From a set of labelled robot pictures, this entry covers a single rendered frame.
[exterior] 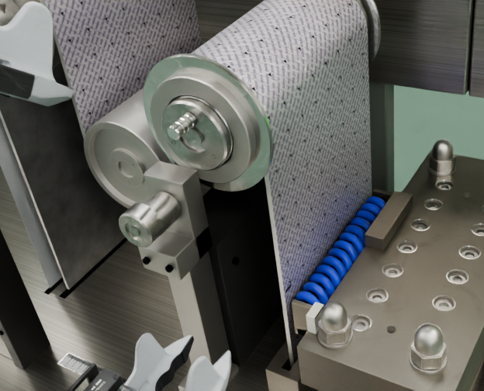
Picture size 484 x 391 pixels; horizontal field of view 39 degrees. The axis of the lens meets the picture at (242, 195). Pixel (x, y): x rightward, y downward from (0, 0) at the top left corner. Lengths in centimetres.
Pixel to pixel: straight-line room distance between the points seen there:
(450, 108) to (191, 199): 259
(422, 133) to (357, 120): 219
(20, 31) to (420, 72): 58
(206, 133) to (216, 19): 42
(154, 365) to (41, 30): 32
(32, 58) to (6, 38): 2
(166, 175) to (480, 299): 36
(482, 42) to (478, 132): 217
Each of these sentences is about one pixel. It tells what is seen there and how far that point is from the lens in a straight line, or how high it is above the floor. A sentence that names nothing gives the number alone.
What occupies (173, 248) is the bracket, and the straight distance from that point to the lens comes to 70.
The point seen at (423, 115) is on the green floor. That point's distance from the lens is 315.
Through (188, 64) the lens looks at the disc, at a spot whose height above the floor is 132.
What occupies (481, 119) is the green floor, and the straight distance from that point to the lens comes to 312.
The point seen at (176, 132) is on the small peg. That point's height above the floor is 127.
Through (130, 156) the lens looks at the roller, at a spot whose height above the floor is 119.
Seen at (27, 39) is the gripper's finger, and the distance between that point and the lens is 44.
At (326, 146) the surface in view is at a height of 117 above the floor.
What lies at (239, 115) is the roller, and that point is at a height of 128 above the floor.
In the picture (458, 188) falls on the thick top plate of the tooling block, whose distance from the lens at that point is 93.
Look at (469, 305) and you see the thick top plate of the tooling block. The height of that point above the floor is 103.
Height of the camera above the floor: 157
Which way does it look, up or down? 35 degrees down
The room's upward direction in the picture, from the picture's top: 9 degrees counter-clockwise
